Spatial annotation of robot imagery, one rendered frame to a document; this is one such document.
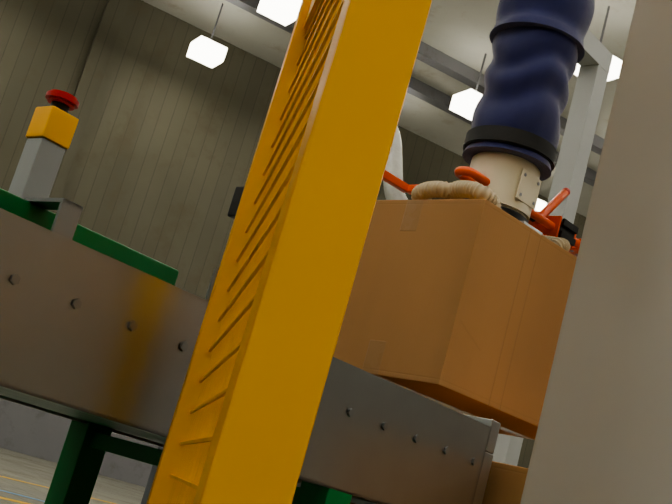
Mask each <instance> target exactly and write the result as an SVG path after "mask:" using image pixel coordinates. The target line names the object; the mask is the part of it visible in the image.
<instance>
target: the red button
mask: <svg viewBox="0 0 672 504"><path fill-rule="evenodd" d="M45 98H46V99H47V101H48V103H50V106H56V107H57V108H59V109H61V110H63V111H65V112H67V113H68V111H73V110H76V109H78V106H79V102H78V101H77V98H76V97H75V96H73V95H71V94H70V93H67V92H65V91H62V90H58V89H51V90H49V91H47V93H46V95H45Z"/></svg>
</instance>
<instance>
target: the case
mask: <svg viewBox="0 0 672 504"><path fill-rule="evenodd" d="M576 260H577V257H576V256H574V255H573V254H571V253H569V252H568V251H566V250H565V249H563V248H562V247H560V246H558V245H557V244H555V243H554V242H552V241H551V240H549V239H547V238H546V237H544V236H543V235H541V234H540V233H538V232H537V231H535V230H533V229H532V228H530V227H529V226H527V225H526V224H524V223H522V222H521V221H519V220H518V219H516V218H515V217H513V216H511V215H510V214H508V213H507V212H505V211H504V210H502V209H501V208H499V207H497V206H496V205H494V204H493V203H491V202H490V201H488V200H486V199H435V200H376V204H375V208H374V211H373V215H372V218H371V222H370V225H369V229H368V233H367V236H366V240H365V243H364V247H363V250H362V254H361V258H360V261H359V265H358V268H357V272H356V276H355V279H354V283H353V286H352V290H351V293H350V297H349V301H348V304H347V308H346V311H345V315H344V318H343V322H342V326H341V329H340V333H339V336H338V340H337V344H336V347H335V351H334V354H333V357H335V358H337V359H339V360H342V361H344V362H346V363H348V364H351V365H353V366H355V367H357V368H360V369H362V370H364V371H366V372H369V373H371V374H373V375H375V376H377V377H380V378H382V379H384V380H386V381H389V382H391V383H393V384H395V385H398V386H400V387H402V388H404V389H407V390H409V391H411V392H413V393H416V394H418V395H420V396H422V397H424V398H427V399H429V400H431V401H433V402H436V403H438V404H440V405H442V406H445V407H447V408H449V409H451V410H454V411H456V412H458V413H460V414H465V415H471V416H477V417H482V418H488V419H493V420H495V421H497V422H499V423H501V425H500V429H499V434H505V435H510V436H515V437H521V438H526V439H532V440H535V437H536V433H537V429H538V424H539V420H540V416H541V411H542V407H543V403H544V398H545V394H546V390H547V386H548V381H549V377H550V373H551V368H552V364H553V360H554V355H555V351H556V347H557V342H558V338H559V334H560V329H561V325H562V321H563V316H564V312H565V308H566V303H567V299H568V295H569V290H570V286H571V282H572V277H573V273H574V269H575V264H576Z"/></svg>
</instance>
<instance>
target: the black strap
mask: <svg viewBox="0 0 672 504"><path fill-rule="evenodd" d="M480 141H495V142H502V143H508V144H512V145H516V146H519V147H522V148H526V149H529V150H531V151H534V152H536V153H538V154H540V155H541V156H543V157H544V158H546V159H547V160H548V161H549V163H550V165H551V172H552V171H553V169H554V167H555V162H556V158H557V150H556V149H555V147H554V146H553V145H552V144H551V143H550V142H549V141H547V140H546V139H544V138H542V137H540V136H538V135H536V134H534V133H531V132H528V131H525V130H522V129H518V128H514V127H508V126H501V125H481V126H477V127H474V128H472V129H470V130H469V131H468V132H467V133H466V137H465V141H464V145H463V151H464V150H465V148H466V147H467V146H468V145H469V144H471V143H475V142H480Z"/></svg>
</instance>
